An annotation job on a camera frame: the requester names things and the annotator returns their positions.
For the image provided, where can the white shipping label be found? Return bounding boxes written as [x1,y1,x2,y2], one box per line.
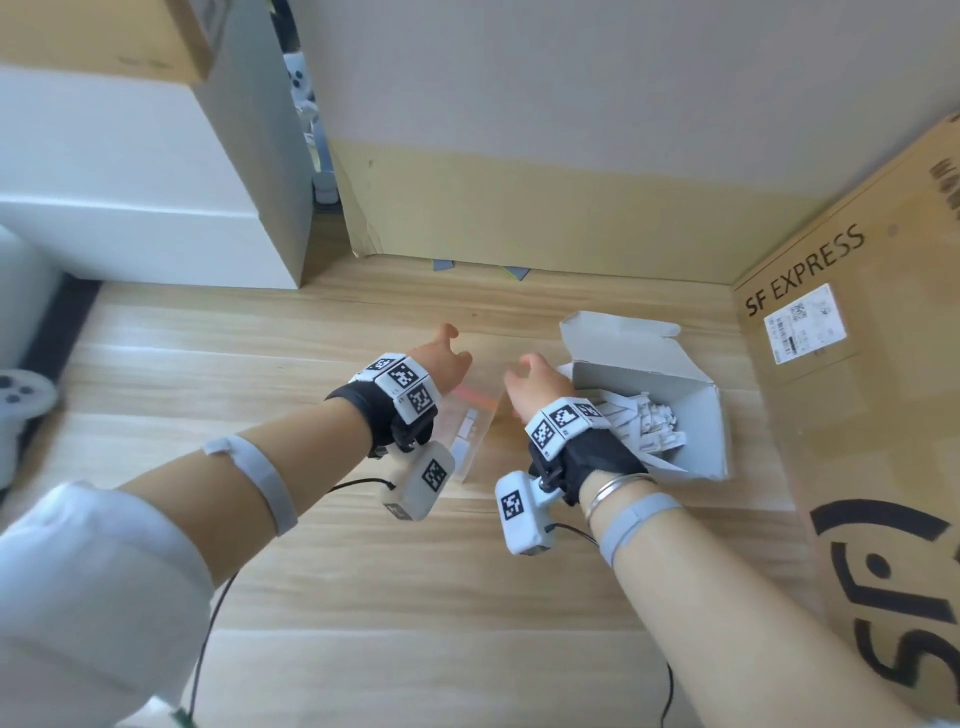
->
[762,282,848,366]

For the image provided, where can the large brown shipping carton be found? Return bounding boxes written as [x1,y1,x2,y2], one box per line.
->
[731,111,960,728]

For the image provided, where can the person's right hand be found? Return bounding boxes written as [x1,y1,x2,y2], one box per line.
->
[501,353,580,426]

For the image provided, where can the person's left forearm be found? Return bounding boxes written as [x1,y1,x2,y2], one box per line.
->
[116,397,376,590]

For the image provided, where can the grey forearm band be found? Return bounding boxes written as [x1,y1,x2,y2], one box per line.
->
[202,435,300,538]
[598,492,684,569]

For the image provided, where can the open white cardboard box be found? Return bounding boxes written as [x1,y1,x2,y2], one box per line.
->
[558,310,732,483]

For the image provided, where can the white sleeve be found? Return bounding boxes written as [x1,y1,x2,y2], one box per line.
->
[0,480,216,728]

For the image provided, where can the person's right forearm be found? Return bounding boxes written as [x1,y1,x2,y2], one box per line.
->
[581,474,927,728]

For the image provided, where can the brown cardboard box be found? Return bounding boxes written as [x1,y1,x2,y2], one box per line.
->
[0,0,220,85]

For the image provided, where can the pile of white plastic parts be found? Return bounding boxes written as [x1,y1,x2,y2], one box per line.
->
[592,390,690,460]

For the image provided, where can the person's left hand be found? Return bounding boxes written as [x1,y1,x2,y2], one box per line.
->
[409,322,474,399]

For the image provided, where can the white cabinet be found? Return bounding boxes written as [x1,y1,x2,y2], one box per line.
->
[0,0,315,291]

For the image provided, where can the clear plastic bag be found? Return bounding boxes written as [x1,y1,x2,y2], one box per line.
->
[431,378,513,485]

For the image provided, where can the black wrist strap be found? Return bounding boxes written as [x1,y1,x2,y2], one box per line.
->
[527,429,650,508]
[324,381,436,460]

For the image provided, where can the black floor mat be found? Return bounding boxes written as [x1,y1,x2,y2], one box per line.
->
[15,276,104,466]

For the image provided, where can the beige cardboard sheet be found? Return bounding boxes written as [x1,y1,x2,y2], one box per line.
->
[328,139,834,286]

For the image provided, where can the silver bracelet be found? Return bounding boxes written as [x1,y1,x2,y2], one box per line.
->
[582,472,652,525]

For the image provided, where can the black cable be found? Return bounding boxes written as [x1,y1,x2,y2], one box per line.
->
[551,523,676,728]
[183,477,395,728]

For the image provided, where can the white marker tracker block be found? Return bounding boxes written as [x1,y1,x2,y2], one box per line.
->
[522,399,612,462]
[349,352,444,426]

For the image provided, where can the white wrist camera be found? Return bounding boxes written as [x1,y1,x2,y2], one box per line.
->
[379,441,457,522]
[494,470,558,558]

